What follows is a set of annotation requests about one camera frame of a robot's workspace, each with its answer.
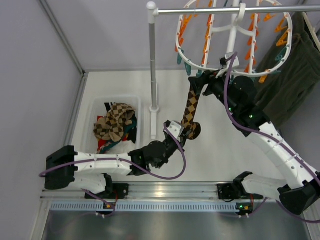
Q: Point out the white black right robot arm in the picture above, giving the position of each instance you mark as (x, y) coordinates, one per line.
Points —
(300, 187)

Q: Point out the white slotted cable duct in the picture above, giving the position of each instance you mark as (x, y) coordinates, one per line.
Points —
(126, 206)

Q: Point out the silver rack upright pole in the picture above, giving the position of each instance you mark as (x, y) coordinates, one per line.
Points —
(152, 50)

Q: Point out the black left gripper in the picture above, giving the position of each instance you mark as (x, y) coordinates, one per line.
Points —
(183, 135)

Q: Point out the dark green hanging garment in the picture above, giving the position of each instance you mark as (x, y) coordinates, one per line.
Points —
(283, 93)

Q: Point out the aluminium mounting rail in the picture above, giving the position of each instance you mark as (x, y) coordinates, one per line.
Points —
(149, 191)

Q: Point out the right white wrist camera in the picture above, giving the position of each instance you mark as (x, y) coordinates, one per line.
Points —
(229, 61)

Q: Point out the silver horizontal rack rail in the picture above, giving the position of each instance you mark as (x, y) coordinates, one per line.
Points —
(153, 11)

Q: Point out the white plastic laundry basket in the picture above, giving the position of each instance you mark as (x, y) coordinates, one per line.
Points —
(89, 142)

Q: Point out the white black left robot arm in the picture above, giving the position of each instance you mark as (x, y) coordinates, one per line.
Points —
(93, 172)

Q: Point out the dark yellow argyle sock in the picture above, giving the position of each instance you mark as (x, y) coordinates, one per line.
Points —
(193, 128)

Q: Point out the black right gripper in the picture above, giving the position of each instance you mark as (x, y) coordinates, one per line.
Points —
(203, 81)

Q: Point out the pile of colourful socks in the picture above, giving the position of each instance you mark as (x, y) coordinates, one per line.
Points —
(116, 131)

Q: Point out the white oval clip hanger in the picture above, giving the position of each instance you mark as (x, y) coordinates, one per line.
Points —
(285, 27)

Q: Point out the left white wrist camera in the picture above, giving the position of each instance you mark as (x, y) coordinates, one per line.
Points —
(175, 129)

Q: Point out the white garment hanger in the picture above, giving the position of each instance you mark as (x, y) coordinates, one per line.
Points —
(311, 31)

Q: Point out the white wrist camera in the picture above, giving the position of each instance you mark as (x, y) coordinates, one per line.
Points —
(175, 129)
(229, 61)

